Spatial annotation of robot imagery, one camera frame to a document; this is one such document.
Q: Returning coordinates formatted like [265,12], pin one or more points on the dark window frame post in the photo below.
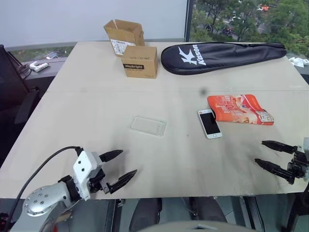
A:
[188,19]

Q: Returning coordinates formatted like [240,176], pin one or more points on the black Kason racket bag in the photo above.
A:
[217,58]

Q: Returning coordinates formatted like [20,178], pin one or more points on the grey metal table leg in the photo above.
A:
[112,215]
[253,212]

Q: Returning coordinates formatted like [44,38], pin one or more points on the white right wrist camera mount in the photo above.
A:
[306,147]

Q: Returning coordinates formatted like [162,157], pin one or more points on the white charger device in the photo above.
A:
[39,67]

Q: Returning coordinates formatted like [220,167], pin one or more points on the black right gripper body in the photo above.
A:
[298,169]

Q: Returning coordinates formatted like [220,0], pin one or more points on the closed Heybright cardboard box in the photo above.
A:
[142,62]

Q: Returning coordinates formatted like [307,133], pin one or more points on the orange snack bag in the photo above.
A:
[239,108]

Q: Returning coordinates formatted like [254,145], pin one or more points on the dark rounded shape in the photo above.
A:
[208,212]
[144,215]

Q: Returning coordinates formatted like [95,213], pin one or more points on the open brown cardboard box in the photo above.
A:
[120,36]

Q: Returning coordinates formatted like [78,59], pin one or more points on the clear transparent phone case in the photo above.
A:
[148,125]

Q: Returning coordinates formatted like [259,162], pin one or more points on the grey rounded shape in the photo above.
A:
[193,228]

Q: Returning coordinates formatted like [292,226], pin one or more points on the white crumpled tissue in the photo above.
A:
[299,61]

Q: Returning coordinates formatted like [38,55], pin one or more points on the white smartphone with black screen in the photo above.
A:
[210,123]

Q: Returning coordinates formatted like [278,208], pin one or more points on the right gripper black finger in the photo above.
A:
[275,169]
[280,147]

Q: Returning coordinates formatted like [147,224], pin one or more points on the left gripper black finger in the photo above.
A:
[122,181]
[111,155]

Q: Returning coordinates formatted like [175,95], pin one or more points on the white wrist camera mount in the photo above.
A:
[306,147]
[83,166]

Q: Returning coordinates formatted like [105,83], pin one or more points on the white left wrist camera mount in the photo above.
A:
[83,166]

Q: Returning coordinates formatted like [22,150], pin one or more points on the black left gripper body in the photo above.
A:
[99,183]

